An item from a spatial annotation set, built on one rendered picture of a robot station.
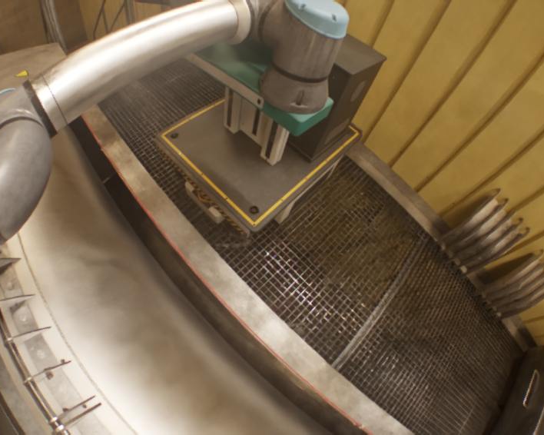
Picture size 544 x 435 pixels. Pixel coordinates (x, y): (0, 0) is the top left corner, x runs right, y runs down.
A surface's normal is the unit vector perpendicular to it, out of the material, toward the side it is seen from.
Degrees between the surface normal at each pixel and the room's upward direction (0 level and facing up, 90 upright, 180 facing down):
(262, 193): 0
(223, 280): 0
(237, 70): 0
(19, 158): 55
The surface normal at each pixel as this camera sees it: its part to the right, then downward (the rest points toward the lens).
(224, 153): 0.17, -0.44
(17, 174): 0.96, -0.13
